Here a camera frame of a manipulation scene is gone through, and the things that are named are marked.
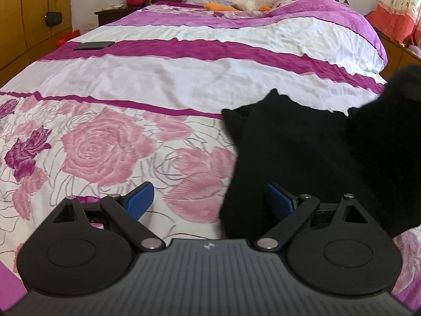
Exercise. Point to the orange and white curtain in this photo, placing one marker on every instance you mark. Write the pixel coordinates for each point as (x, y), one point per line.
(398, 16)

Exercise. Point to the orange plush part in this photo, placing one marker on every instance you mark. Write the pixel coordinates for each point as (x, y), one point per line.
(218, 6)
(264, 8)

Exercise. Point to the black knit garment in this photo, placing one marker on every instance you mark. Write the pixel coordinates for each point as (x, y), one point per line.
(312, 144)

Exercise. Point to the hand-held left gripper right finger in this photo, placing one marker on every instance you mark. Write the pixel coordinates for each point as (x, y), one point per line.
(279, 200)

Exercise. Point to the wooden dresser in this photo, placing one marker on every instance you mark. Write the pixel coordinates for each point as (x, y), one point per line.
(398, 59)

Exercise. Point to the small black pouch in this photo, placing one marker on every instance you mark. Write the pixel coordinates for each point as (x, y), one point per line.
(53, 19)

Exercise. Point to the yellow wooden wardrobe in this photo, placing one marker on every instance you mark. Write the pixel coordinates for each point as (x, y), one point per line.
(23, 13)

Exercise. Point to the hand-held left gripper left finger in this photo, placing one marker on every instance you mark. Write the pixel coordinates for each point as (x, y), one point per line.
(140, 199)

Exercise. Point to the pink floral striped quilt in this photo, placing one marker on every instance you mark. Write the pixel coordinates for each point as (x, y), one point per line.
(148, 72)

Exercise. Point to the dark wooden nightstand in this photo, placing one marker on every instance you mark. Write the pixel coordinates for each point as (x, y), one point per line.
(115, 13)

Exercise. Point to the black smartphone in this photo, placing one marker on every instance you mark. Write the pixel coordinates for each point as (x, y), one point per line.
(93, 45)

